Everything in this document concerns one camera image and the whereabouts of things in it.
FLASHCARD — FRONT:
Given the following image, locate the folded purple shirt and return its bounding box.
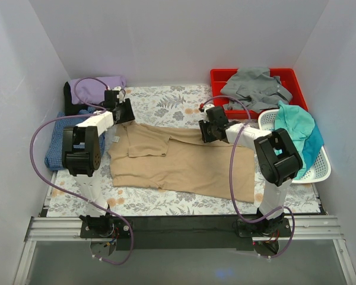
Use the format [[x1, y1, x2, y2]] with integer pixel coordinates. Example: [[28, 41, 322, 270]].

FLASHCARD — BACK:
[[68, 76, 126, 105]]

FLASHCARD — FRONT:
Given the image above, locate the floral table cloth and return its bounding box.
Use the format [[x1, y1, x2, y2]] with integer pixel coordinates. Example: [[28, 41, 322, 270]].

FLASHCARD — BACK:
[[45, 85, 321, 217]]

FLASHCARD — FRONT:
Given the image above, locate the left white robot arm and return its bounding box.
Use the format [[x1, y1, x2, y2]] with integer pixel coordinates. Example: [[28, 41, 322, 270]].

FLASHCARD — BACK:
[[62, 86, 135, 238]]

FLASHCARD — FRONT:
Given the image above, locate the teal shirt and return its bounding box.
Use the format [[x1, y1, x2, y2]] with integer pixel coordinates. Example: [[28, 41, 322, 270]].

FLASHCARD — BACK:
[[274, 101, 324, 180]]

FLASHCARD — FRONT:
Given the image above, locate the folded black garment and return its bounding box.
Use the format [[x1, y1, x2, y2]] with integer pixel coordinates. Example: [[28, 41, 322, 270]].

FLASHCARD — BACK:
[[63, 82, 87, 116]]

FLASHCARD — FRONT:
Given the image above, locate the black base bar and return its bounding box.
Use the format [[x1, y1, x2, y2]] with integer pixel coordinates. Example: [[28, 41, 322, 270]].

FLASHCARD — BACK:
[[79, 215, 291, 251]]

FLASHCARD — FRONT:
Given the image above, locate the red plastic bin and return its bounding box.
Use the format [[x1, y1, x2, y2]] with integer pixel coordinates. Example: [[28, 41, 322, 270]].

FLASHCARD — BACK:
[[210, 68, 308, 119]]

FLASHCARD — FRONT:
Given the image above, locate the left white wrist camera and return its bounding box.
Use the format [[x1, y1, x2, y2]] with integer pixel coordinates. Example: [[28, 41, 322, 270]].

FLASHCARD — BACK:
[[111, 86, 126, 102]]

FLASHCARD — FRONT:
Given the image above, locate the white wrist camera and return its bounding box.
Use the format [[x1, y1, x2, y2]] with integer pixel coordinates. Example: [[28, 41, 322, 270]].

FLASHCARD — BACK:
[[199, 103, 214, 122], [111, 86, 126, 102]]

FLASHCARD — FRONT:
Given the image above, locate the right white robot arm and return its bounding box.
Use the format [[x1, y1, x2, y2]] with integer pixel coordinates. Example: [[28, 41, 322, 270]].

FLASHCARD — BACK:
[[199, 104, 303, 235]]

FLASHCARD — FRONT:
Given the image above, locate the folded blue checked shirt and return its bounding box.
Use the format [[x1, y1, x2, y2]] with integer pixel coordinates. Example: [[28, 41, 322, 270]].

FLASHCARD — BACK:
[[44, 107, 105, 172]]

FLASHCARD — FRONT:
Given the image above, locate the grey shirt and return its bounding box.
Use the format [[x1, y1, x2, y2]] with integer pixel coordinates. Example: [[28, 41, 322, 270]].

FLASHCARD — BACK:
[[221, 67, 293, 113]]

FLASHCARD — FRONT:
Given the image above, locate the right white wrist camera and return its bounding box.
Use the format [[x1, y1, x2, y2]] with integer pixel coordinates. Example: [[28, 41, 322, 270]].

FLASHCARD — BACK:
[[199, 103, 214, 122]]

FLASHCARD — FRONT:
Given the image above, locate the aluminium rail frame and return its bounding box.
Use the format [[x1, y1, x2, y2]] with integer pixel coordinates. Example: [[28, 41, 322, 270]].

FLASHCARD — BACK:
[[14, 215, 356, 284]]

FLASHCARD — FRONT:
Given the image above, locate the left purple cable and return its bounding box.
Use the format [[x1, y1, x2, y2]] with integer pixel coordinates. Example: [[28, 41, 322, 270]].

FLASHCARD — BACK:
[[29, 77, 135, 265]]

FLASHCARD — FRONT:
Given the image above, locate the tan t shirt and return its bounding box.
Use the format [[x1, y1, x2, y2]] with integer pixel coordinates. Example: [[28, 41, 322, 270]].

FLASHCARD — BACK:
[[109, 122, 255, 202]]

